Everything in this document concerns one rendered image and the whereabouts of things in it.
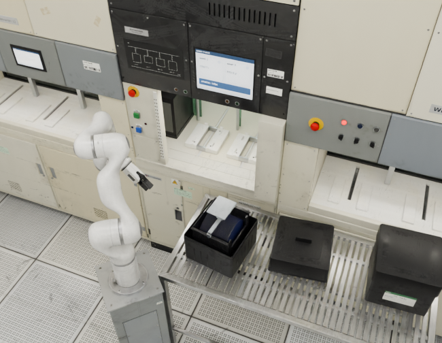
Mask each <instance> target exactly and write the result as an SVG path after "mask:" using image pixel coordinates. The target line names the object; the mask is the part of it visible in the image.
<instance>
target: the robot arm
mask: <svg viewBox="0 0 442 343"><path fill-rule="evenodd" d="M73 151H74V153H75V155H76V156H77V157H79V158H81V159H92V160H93V163H94V164H95V167H96V168H97V169H98V170H99V171H100V172H99V174H98V176H97V188H98V193H99V197H100V200H101V202H102V203H103V205H104V206H105V207H106V208H108V209H110V210H112V211H114V212H116V213H117V214H118V215H119V216H120V218H114V219H109V220H100V221H97V222H95V223H93V224H92V225H91V226H90V227H89V229H88V241H89V242H90V245H91V246H92V247H93V248H94V249H95V250H97V251H99V252H100V253H102V254H104V255H107V256H108V257H109V259H110V261H111V265H112V269H113V270H112V271H111V273H110V275H109V285H110V287H111V289H112V290H113V291H114V292H115V293H117V294H120V295H132V294H134V293H137V292H138V291H140V290H141V289H142V288H143V287H144V286H145V284H146V282H147V280H148V273H147V271H146V269H145V267H144V266H143V265H142V264H140V263H138V262H137V257H136V254H135V248H134V246H133V243H135V242H137V241H139V240H140V239H141V237H142V233H143V230H142V226H141V223H140V222H139V220H138V218H137V217H136V216H135V215H134V213H133V212H132V211H131V209H130V208H129V207H128V205H127V204H126V201H125V199H124V195H123V193H122V187H121V182H120V170H121V171H123V172H124V173H125V174H126V176H127V177H128V178H129V179H130V180H131V181H132V182H133V183H134V184H136V183H137V184H139V186H141V187H142V188H143V189H144V190H145V191H147V190H148V189H151V188H152V187H153V186H154V185H153V184H152V183H151V182H150V181H149V180H148V179H147V178H146V177H145V176H144V173H143V172H142V171H141V170H140V169H139V168H137V167H136V166H135V165H134V164H132V163H131V162H132V161H130V160H131V158H130V157H129V156H128V155H129V152H130V143H129V140H128V138H127V137H126V136H125V135H124V134H122V133H116V129H115V126H114V122H113V120H112V118H111V116H110V115H109V114H108V113H107V112H104V111H99V112H97V113H95V115H94V116H93V118H92V122H91V124H90V126H89V127H87V128H86V129H85V130H83V131H82V132H81V133H80V134H79V135H78V136H77V137H76V139H75V141H74V143H73Z"/></svg>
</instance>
